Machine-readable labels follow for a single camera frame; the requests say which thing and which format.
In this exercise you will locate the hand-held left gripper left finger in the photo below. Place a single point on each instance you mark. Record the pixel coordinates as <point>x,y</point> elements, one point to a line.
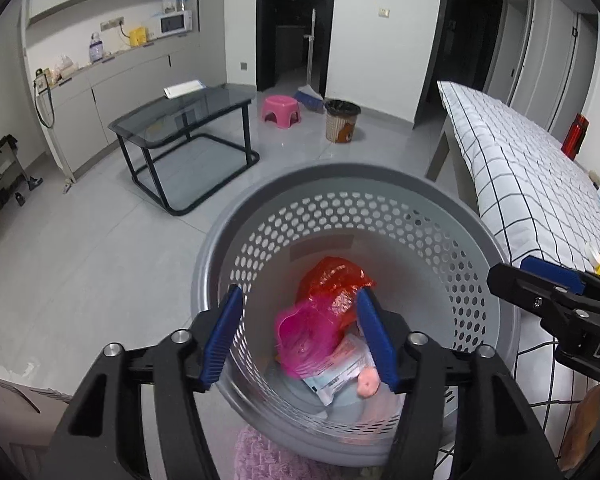
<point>222,340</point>

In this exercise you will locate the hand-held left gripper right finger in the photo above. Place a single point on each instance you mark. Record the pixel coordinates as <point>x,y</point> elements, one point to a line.
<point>377,340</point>

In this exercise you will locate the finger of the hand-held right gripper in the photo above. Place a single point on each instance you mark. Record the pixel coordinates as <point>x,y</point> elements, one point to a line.
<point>517,285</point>
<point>549,270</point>

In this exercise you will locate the pale pink printed packet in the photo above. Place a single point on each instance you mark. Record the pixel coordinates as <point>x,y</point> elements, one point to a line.
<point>352,352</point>

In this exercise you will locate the pink soft toy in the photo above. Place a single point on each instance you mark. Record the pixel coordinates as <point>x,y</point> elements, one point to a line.
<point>367,384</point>

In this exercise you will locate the blue face mask packet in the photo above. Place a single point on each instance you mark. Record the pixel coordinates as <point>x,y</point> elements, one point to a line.
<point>330,385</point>

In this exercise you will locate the magenta plastic bag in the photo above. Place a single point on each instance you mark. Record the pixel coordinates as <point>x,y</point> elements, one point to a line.
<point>300,335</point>

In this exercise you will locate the red plastic bag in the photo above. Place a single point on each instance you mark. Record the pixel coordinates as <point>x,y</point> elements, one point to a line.
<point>330,275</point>

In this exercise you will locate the grey perforated laundry basket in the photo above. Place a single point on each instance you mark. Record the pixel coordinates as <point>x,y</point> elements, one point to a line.
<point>429,240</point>

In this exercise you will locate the pink fluffy rug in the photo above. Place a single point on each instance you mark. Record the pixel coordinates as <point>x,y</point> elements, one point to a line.
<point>270,455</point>

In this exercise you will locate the red thermos bottle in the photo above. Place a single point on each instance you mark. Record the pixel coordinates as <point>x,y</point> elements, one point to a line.
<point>574,135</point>

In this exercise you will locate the pale table leg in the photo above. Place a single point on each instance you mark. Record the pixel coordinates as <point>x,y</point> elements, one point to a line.
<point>437,160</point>

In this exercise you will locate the brown waste bin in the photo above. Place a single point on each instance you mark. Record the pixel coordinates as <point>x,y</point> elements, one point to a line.
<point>341,125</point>

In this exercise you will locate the glass coffee table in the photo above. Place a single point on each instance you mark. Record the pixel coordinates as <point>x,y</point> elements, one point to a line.
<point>180,110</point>

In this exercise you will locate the pink plastic stool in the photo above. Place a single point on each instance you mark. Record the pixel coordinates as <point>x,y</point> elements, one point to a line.
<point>280,105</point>

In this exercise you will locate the dark entry door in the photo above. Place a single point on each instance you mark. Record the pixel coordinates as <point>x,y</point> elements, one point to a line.
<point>467,35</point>

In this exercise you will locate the white book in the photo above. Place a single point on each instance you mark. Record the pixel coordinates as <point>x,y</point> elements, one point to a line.
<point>182,89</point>

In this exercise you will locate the white garment steamer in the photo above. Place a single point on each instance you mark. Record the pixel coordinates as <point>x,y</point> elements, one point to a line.
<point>55,130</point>

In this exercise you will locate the grey base cabinet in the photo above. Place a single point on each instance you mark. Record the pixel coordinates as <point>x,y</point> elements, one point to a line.
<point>120,85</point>

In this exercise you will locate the metal shoe rack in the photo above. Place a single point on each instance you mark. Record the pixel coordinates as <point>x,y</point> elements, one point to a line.
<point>0,175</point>

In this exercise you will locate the yellow box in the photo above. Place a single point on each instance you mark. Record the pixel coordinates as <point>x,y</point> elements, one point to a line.
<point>138,37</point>

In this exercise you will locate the clear food bag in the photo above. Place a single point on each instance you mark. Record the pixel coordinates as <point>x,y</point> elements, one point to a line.
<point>64,67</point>

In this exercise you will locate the clear plastic jug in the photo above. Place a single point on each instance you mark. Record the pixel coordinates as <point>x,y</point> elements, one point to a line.
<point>96,50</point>

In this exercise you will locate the white microwave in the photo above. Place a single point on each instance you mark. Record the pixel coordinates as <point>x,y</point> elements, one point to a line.
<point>172,23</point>

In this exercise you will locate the wall power strip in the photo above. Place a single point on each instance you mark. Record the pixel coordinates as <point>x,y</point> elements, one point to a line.
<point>112,23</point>

